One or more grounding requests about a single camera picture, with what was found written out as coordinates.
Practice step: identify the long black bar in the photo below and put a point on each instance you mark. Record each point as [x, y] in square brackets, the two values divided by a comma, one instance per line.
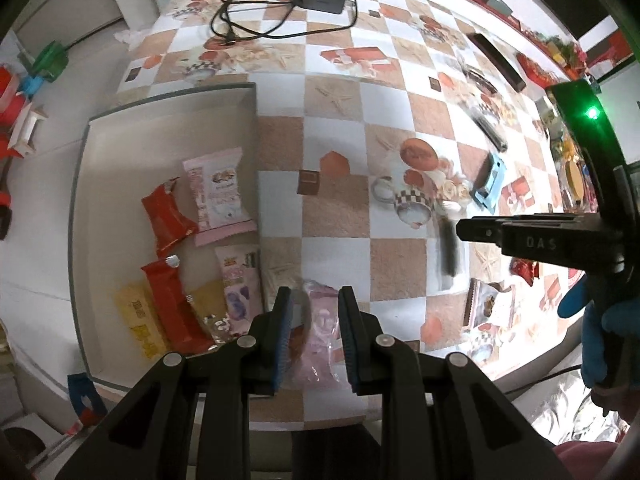
[497, 62]

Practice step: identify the red round plastic object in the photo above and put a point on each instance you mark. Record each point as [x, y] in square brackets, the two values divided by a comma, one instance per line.
[10, 95]

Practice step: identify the light blue snack packet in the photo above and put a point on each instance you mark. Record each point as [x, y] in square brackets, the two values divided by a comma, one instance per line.
[492, 190]

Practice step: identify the dark snack bar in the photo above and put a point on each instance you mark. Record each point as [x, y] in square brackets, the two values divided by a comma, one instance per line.
[449, 252]

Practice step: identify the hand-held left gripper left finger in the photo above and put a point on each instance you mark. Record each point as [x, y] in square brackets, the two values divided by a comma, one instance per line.
[282, 340]

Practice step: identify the round yellow container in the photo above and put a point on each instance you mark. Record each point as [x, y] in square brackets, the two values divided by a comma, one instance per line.
[576, 182]

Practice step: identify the short red snack packet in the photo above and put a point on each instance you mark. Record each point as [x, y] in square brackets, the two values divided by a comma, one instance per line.
[167, 220]

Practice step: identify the checkered printed tablecloth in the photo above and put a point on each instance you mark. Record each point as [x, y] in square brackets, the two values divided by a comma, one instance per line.
[340, 220]

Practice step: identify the green plastic object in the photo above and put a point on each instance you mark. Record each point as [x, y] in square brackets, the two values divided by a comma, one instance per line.
[50, 60]

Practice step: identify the golden snack packet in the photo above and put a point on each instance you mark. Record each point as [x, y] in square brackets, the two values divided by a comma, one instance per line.
[207, 305]

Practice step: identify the small red snack packet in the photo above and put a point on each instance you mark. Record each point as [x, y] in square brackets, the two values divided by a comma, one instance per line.
[524, 269]

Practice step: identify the blue and red object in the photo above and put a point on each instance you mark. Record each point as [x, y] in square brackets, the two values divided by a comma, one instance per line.
[85, 397]

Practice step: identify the yellow snack packet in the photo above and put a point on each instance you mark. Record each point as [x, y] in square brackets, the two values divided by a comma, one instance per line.
[137, 317]

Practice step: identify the translucent pink snack packet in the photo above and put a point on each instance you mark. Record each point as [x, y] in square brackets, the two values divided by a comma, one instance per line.
[320, 340]

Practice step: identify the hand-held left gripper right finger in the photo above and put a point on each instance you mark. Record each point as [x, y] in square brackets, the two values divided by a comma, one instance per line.
[347, 340]

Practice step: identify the white box with green rim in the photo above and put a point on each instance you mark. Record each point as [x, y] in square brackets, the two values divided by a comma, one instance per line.
[125, 160]

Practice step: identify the pink cookie print packet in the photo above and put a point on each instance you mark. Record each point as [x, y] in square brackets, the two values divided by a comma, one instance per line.
[220, 195]

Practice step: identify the blue plastic object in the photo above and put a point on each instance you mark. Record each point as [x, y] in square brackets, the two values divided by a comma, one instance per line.
[32, 86]

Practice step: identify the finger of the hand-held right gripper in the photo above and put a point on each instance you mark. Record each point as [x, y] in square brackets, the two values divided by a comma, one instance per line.
[480, 230]

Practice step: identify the white plastic object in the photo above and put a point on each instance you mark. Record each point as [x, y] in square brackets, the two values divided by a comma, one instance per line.
[27, 130]

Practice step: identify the pile of assorted snacks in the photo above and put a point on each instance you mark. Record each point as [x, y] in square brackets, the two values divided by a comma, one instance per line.
[555, 60]

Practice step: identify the long red snack packet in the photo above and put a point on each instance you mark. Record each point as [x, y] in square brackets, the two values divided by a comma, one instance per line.
[175, 305]

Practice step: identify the person's right hand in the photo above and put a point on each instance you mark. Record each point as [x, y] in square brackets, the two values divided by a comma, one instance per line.
[595, 350]

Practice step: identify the pink purple snack packet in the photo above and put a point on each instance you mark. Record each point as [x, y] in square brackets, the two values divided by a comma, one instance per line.
[237, 290]

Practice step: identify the clear dark snack packet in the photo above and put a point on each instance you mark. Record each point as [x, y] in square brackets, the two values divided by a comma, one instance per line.
[482, 82]

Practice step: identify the black snack packet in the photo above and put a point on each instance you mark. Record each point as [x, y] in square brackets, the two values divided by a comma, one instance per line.
[490, 130]

